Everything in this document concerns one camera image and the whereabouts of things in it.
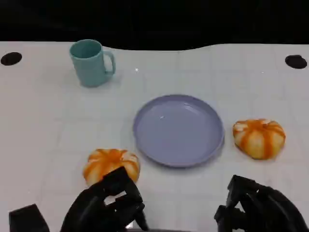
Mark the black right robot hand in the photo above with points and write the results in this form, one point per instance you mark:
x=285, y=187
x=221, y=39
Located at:
x=263, y=207

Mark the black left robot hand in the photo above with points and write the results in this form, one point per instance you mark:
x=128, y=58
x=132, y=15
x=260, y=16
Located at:
x=101, y=207

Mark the black round table grommet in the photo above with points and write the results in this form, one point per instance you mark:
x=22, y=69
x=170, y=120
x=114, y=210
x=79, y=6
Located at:
x=10, y=58
x=296, y=62

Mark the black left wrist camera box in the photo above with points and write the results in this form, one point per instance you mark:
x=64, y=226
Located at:
x=27, y=218

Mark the orange white toy bread roll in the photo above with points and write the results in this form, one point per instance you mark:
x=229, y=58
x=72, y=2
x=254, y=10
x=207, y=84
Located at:
x=259, y=139
x=108, y=160

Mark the pale green mug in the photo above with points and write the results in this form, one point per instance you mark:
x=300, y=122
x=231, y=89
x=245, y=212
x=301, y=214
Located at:
x=88, y=66

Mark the lilac plate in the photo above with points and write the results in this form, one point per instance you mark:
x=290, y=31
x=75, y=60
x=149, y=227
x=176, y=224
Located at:
x=178, y=131

